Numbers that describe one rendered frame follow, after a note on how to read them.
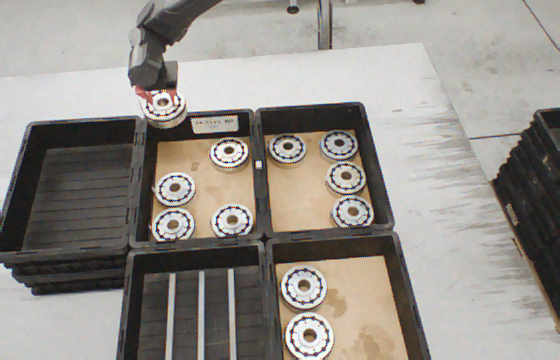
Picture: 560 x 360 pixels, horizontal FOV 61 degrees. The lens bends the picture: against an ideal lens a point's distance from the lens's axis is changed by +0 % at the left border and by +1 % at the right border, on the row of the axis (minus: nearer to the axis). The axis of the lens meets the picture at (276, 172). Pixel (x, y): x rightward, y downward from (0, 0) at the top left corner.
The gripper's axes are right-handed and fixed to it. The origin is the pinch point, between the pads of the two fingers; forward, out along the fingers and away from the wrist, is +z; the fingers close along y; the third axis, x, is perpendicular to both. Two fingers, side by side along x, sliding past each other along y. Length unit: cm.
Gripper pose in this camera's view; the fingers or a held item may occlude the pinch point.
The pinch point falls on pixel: (162, 100)
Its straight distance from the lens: 117.5
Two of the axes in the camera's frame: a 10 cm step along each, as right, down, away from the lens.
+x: -0.7, -8.2, 5.7
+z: 0.1, 5.7, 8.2
